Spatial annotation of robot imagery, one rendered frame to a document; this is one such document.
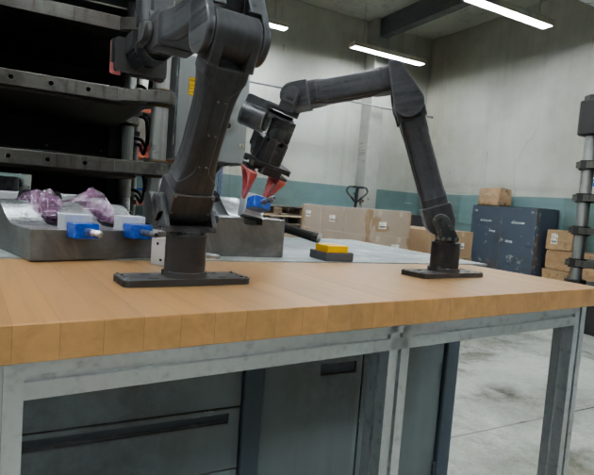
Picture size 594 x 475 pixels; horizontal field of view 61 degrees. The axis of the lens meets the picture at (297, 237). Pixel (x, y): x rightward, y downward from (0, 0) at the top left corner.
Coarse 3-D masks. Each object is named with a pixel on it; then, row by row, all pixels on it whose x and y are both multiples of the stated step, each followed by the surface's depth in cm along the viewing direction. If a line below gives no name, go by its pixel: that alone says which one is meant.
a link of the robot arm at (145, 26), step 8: (144, 0) 90; (152, 0) 89; (160, 0) 88; (168, 0) 89; (144, 8) 90; (152, 8) 89; (160, 8) 88; (144, 16) 90; (144, 24) 83; (144, 32) 83; (144, 40) 84; (144, 48) 88
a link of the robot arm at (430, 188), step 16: (400, 128) 112; (416, 128) 107; (416, 144) 108; (416, 160) 108; (432, 160) 108; (416, 176) 109; (432, 176) 108; (432, 192) 108; (432, 208) 107; (448, 208) 107; (432, 224) 108
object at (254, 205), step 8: (248, 192) 117; (240, 200) 119; (248, 200) 116; (256, 200) 113; (264, 200) 112; (272, 200) 109; (240, 208) 118; (248, 208) 116; (256, 208) 115; (264, 208) 114; (240, 216) 119; (248, 216) 118; (256, 216) 118
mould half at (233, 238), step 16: (144, 192) 140; (144, 208) 139; (224, 224) 113; (240, 224) 115; (272, 224) 119; (208, 240) 112; (224, 240) 114; (240, 240) 116; (256, 240) 117; (272, 240) 119; (256, 256) 118; (272, 256) 120
